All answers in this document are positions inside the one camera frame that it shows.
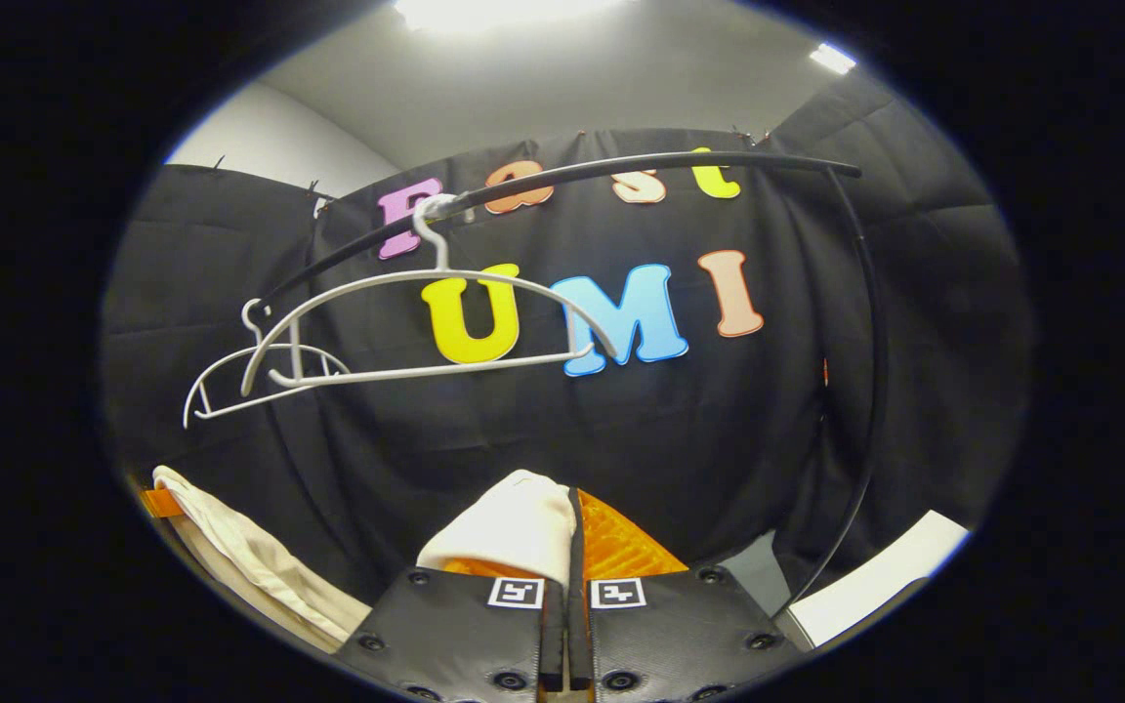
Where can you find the black backdrop cloth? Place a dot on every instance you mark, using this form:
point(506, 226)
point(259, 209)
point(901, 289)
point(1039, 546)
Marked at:
point(699, 439)

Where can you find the cream shirt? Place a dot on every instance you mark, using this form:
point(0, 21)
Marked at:
point(514, 527)

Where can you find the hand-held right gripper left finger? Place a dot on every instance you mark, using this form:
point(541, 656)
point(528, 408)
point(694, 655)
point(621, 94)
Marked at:
point(553, 644)

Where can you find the black clothes rack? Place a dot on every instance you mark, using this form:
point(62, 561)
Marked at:
point(719, 159)

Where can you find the white box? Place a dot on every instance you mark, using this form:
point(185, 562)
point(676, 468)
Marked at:
point(875, 581)

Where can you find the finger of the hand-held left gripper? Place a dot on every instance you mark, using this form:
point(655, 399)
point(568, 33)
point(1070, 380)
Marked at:
point(160, 503)

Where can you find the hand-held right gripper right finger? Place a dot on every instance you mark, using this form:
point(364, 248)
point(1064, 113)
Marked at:
point(579, 625)

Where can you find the white clothes hanger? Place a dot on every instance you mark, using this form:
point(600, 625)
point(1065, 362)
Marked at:
point(250, 404)
point(426, 372)

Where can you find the large ceiling light panel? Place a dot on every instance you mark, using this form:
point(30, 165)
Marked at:
point(494, 12)

